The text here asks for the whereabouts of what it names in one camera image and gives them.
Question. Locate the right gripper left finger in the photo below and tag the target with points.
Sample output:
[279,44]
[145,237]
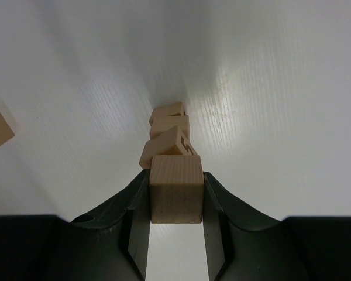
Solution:
[110,242]

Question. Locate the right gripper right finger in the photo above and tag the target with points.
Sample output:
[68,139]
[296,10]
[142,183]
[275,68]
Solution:
[242,243]

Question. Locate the wooden cube five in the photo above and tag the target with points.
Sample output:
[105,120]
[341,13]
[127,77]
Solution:
[176,189]

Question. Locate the wooden cube three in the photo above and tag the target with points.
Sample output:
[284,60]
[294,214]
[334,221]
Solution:
[170,142]

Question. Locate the wooden cube four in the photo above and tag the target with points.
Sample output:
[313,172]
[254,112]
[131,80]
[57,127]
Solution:
[162,124]

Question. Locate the wooden cube one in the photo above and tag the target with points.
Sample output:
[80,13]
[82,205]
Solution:
[174,109]

